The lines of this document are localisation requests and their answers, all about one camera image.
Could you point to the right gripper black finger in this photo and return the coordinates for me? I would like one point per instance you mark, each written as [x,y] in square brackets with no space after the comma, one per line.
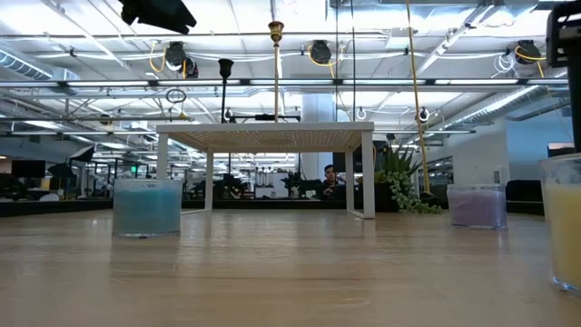
[576,109]

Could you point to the black candlestick holder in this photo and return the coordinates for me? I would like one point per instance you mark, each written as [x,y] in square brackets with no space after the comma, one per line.
[225,68]

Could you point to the gold candlestick holder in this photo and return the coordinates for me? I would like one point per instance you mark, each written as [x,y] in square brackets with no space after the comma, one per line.
[276,32]

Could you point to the yellow candle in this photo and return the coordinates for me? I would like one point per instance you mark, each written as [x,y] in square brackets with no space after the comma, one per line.
[565,227]

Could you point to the purple candle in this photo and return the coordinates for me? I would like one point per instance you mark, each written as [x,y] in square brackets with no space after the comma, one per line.
[476,206]

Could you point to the blue candle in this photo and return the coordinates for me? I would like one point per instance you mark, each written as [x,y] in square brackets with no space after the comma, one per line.
[147,209]

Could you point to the white perforated metal shelf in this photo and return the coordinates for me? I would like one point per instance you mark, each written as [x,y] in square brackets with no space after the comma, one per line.
[272,128]

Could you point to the potted green succulent plant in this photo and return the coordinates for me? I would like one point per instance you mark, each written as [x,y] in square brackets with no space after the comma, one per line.
[401,181]

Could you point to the black computer monitor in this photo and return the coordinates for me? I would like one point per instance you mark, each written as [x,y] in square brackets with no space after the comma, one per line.
[28,169]

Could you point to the person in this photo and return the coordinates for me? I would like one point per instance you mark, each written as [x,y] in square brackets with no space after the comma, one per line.
[330,179]

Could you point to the black aluminium table frame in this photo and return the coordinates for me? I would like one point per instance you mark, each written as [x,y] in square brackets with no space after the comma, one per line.
[272,204]

